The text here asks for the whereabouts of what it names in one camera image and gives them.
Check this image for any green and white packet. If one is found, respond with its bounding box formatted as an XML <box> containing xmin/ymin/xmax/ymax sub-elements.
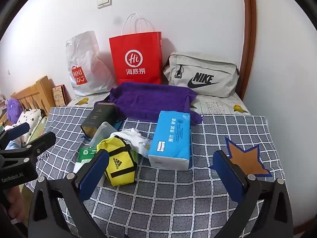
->
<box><xmin>89</xmin><ymin>121</ymin><xmax>119</xmax><ymax>148</ymax></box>

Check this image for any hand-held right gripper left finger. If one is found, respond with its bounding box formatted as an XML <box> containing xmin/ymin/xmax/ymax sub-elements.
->
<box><xmin>28</xmin><ymin>150</ymin><xmax>111</xmax><ymax>238</ymax></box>

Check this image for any yellow small sports bag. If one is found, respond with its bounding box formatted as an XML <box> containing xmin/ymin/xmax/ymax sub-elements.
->
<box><xmin>96</xmin><ymin>136</ymin><xmax>138</xmax><ymax>187</ymax></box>

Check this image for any dark green tin box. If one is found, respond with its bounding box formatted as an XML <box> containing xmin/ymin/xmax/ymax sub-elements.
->
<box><xmin>80</xmin><ymin>102</ymin><xmax>118</xmax><ymax>139</ymax></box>

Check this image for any white plastic shopping bag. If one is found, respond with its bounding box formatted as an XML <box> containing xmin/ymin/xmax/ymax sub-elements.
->
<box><xmin>65</xmin><ymin>31</ymin><xmax>117</xmax><ymax>97</ymax></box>

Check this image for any person's left hand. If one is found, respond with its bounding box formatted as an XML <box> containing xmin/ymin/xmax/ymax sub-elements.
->
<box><xmin>5</xmin><ymin>185</ymin><xmax>26</xmax><ymax>223</ymax></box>

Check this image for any white cloth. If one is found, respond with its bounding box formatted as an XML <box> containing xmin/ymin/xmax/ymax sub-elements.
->
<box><xmin>110</xmin><ymin>128</ymin><xmax>151</xmax><ymax>158</ymax></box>

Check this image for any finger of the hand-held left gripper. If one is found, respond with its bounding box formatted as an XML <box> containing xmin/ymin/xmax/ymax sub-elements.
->
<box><xmin>0</xmin><ymin>122</ymin><xmax>31</xmax><ymax>149</ymax></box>
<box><xmin>5</xmin><ymin>131</ymin><xmax>57</xmax><ymax>160</ymax></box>

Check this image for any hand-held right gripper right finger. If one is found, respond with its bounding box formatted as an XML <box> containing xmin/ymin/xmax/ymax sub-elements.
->
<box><xmin>213</xmin><ymin>150</ymin><xmax>294</xmax><ymax>238</ymax></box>

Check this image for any wooden headboard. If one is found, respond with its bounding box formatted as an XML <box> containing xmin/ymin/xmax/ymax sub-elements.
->
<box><xmin>0</xmin><ymin>76</ymin><xmax>56</xmax><ymax>127</ymax></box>

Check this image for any brown patterned box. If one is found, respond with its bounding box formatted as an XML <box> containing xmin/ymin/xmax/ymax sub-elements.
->
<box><xmin>52</xmin><ymin>85</ymin><xmax>67</xmax><ymax>107</ymax></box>

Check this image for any white floral pillow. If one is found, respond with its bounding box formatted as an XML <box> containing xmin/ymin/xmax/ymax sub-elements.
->
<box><xmin>5</xmin><ymin>108</ymin><xmax>45</xmax><ymax>142</ymax></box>

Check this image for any grey checked blanket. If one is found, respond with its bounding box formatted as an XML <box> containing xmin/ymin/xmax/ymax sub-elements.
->
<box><xmin>27</xmin><ymin>106</ymin><xmax>289</xmax><ymax>238</ymax></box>

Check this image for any red paper shopping bag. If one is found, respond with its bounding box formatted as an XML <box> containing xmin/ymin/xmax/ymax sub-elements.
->
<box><xmin>109</xmin><ymin>12</ymin><xmax>162</xmax><ymax>85</ymax></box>

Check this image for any purple towel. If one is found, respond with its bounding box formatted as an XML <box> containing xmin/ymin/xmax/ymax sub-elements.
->
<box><xmin>94</xmin><ymin>82</ymin><xmax>203</xmax><ymax>125</ymax></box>

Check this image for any blue tissue pack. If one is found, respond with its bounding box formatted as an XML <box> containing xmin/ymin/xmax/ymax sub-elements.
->
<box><xmin>148</xmin><ymin>111</ymin><xmax>192</xmax><ymax>171</ymax></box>

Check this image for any purple plush toy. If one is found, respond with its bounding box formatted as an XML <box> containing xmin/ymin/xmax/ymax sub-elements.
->
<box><xmin>6</xmin><ymin>98</ymin><xmax>23</xmax><ymax>126</ymax></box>

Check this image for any green wet wipes packet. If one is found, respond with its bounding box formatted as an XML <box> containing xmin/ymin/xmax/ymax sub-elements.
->
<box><xmin>74</xmin><ymin>147</ymin><xmax>99</xmax><ymax>173</ymax></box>

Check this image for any grey waist bag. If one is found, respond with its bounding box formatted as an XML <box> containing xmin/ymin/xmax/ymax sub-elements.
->
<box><xmin>163</xmin><ymin>52</ymin><xmax>240</xmax><ymax>98</ymax></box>

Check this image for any brown wooden door frame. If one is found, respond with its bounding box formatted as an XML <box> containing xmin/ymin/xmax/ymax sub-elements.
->
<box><xmin>238</xmin><ymin>0</ymin><xmax>257</xmax><ymax>100</ymax></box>

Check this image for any pale green quilt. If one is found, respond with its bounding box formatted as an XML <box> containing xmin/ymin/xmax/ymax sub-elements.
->
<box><xmin>22</xmin><ymin>116</ymin><xmax>49</xmax><ymax>145</ymax></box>

